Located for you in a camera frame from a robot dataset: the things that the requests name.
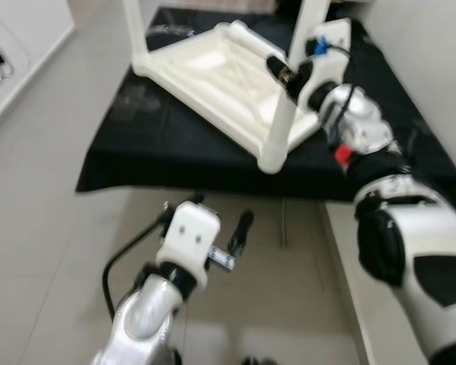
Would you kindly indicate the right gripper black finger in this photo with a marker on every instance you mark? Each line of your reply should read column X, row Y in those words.
column 280, row 67

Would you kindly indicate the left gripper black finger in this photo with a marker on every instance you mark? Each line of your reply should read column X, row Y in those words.
column 195, row 200
column 242, row 232

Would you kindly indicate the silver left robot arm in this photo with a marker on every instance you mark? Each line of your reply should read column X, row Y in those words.
column 144, row 319

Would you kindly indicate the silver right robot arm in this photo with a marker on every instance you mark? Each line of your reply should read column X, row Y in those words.
column 418, row 243

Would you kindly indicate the white plastic children table top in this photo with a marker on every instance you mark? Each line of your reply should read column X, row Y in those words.
column 213, row 76

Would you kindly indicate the black table cloth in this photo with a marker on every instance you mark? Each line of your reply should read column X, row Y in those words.
column 175, row 160

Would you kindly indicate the grey robot right foot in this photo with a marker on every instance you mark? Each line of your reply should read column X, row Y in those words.
column 260, row 360

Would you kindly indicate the grey robot foot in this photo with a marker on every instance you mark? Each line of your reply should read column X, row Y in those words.
column 260, row 360
column 167, row 357

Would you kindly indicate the grey robot left foot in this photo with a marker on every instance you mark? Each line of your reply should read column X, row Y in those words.
column 167, row 357

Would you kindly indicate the clear tape cross patch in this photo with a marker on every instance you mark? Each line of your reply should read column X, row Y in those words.
column 135, row 103

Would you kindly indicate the clear tape strip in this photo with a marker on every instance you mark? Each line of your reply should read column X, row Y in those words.
column 171, row 31

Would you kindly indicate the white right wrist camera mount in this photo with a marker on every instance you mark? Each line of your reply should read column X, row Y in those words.
column 334, row 68

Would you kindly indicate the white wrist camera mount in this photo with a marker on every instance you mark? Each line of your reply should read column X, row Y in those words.
column 188, row 236
column 334, row 68

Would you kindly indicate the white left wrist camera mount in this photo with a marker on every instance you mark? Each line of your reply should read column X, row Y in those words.
column 188, row 236

